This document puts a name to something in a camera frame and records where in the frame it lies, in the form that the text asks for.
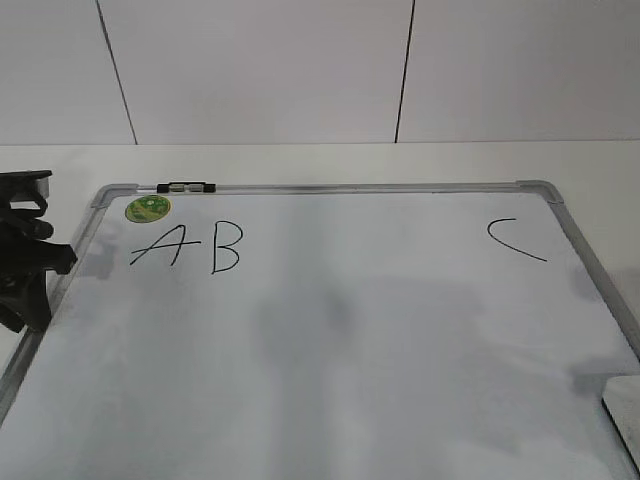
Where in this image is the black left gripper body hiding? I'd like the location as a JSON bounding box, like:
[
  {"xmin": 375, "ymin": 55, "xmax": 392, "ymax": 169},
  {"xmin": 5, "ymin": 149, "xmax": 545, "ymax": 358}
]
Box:
[{"xmin": 1, "ymin": 192, "xmax": 54, "ymax": 277}]

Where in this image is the round green magnet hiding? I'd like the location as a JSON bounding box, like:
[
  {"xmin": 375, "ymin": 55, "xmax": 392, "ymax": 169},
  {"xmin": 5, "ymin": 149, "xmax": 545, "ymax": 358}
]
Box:
[{"xmin": 125, "ymin": 195, "xmax": 171, "ymax": 224}]

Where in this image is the white whiteboard eraser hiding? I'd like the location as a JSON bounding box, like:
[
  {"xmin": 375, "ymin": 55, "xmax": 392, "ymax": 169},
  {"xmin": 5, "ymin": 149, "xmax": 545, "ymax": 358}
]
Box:
[{"xmin": 602, "ymin": 375, "xmax": 640, "ymax": 463}]

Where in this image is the grey framed whiteboard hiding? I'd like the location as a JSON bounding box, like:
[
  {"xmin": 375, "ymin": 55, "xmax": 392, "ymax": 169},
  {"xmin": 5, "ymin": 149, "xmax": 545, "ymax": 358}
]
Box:
[{"xmin": 1, "ymin": 181, "xmax": 639, "ymax": 479}]

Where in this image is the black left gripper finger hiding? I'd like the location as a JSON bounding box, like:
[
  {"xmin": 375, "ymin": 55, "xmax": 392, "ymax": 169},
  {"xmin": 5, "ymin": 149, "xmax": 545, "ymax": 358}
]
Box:
[
  {"xmin": 1, "ymin": 272, "xmax": 52, "ymax": 333},
  {"xmin": 31, "ymin": 241, "xmax": 77, "ymax": 275}
]

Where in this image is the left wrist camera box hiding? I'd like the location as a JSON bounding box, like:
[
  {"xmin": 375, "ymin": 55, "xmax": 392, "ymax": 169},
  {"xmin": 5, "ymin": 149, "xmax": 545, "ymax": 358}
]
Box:
[{"xmin": 1, "ymin": 170, "xmax": 52, "ymax": 203}]

